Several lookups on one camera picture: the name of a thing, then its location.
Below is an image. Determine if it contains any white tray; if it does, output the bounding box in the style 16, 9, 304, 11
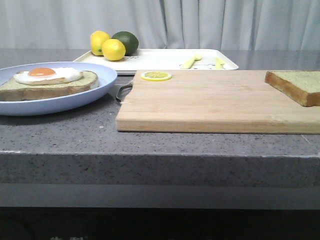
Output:
75, 49, 239, 75

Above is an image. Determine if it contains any wooden cutting board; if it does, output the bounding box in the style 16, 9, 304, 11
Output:
116, 70, 320, 134

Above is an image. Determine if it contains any grey curtain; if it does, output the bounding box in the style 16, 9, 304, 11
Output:
0, 0, 320, 51

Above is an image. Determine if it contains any left yellow lemon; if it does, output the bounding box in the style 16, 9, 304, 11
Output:
90, 30, 111, 56

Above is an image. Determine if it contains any front yellow lemon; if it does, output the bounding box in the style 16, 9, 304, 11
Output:
101, 38, 126, 61

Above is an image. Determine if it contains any yellow lemon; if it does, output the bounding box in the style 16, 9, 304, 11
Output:
101, 38, 126, 61
90, 30, 111, 56

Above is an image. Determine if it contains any green lime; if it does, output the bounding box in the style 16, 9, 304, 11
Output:
111, 31, 139, 56

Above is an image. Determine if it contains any bread slice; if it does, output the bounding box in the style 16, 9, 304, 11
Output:
264, 70, 320, 107
0, 70, 99, 102

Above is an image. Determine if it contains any fried egg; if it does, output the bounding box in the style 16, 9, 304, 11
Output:
13, 67, 83, 86

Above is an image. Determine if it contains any lemon slice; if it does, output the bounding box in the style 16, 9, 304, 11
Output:
140, 71, 172, 82

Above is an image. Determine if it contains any yellow plastic fork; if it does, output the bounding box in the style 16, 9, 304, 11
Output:
214, 57, 225, 70

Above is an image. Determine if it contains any yellow plastic spoon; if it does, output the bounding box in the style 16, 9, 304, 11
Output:
180, 54, 202, 70

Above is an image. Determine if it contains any metal cutting board handle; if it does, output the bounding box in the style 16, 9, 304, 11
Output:
115, 81, 133, 104

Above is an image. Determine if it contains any light blue plate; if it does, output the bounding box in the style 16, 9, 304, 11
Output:
0, 61, 118, 116

